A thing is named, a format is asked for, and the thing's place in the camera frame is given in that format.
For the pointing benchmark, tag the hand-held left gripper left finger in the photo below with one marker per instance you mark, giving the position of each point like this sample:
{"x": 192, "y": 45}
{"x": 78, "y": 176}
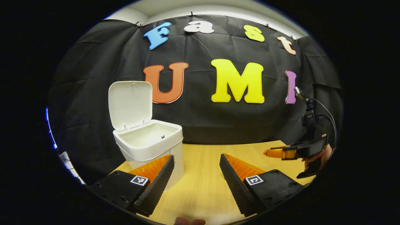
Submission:
{"x": 157, "y": 184}

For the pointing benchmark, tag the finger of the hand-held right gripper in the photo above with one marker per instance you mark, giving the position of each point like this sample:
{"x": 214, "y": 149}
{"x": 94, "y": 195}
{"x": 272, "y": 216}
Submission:
{"x": 278, "y": 153}

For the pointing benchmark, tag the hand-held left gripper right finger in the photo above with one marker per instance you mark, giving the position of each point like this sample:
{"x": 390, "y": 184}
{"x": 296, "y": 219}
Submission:
{"x": 236, "y": 184}

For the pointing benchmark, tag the white desktop garbage bin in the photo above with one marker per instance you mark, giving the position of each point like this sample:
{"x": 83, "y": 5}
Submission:
{"x": 147, "y": 147}

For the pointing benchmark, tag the wooden desktop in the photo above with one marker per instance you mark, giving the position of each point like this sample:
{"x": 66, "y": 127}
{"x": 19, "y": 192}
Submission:
{"x": 203, "y": 162}

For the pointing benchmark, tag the black backdrop cloth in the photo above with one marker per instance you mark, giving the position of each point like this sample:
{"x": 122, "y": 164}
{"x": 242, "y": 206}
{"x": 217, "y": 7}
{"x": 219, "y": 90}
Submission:
{"x": 203, "y": 118}

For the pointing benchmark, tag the row of black cloth clips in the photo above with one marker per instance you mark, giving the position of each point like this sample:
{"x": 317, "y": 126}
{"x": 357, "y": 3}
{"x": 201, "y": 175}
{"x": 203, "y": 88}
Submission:
{"x": 191, "y": 14}

